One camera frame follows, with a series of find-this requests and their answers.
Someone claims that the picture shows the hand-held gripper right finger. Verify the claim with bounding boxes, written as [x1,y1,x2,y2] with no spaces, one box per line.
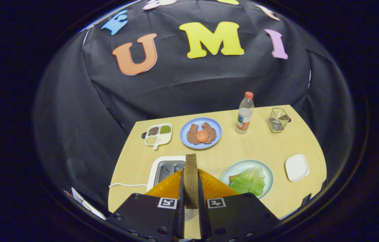
[197,168,280,241]

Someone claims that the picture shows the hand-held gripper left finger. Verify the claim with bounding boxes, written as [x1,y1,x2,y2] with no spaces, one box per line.
[107,168,186,241]

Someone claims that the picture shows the green lettuce leaf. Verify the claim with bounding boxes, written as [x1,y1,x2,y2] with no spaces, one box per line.
[229,166,266,197]

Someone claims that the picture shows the plain brown toast slice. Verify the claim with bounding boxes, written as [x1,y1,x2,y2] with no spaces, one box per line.
[183,154,199,209]

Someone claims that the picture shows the light green plate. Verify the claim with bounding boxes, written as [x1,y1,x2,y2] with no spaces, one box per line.
[221,159,274,199]

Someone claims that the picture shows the white toaster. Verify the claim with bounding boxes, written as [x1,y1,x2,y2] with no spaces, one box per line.
[146,156,187,192]

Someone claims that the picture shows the small white dish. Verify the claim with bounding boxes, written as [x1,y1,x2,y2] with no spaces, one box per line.
[285,154,310,182]

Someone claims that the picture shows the white divided condiment dish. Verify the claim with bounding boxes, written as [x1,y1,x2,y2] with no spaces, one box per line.
[143,123,173,150]

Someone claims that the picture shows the brown meat piece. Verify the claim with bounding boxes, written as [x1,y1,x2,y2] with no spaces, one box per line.
[201,122,217,145]
[187,124,201,145]

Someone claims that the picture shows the blue plate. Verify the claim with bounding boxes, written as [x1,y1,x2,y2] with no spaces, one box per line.
[180,117,223,150]

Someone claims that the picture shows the clear water bottle red cap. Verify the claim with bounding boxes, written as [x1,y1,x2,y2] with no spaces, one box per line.
[235,91,254,134]

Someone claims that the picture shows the black backdrop cloth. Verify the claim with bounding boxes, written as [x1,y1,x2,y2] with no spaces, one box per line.
[33,0,356,215]

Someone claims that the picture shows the white toaster cable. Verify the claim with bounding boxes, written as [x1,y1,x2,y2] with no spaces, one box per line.
[109,183,148,188]

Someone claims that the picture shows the metal wire utensil holder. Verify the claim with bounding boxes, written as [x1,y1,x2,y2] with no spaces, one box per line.
[268,107,291,133]

